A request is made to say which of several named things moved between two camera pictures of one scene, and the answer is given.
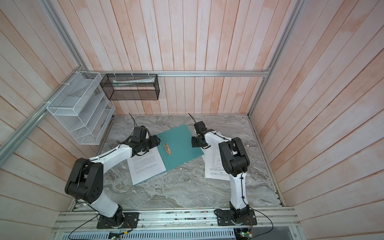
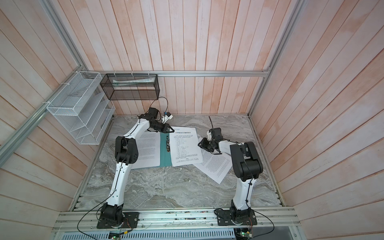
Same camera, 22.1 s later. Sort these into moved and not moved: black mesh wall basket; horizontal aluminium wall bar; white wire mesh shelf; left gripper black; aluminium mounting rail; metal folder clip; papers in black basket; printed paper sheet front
Moved: metal folder clip; left gripper black; printed paper sheet front
Not moved: horizontal aluminium wall bar; black mesh wall basket; white wire mesh shelf; aluminium mounting rail; papers in black basket
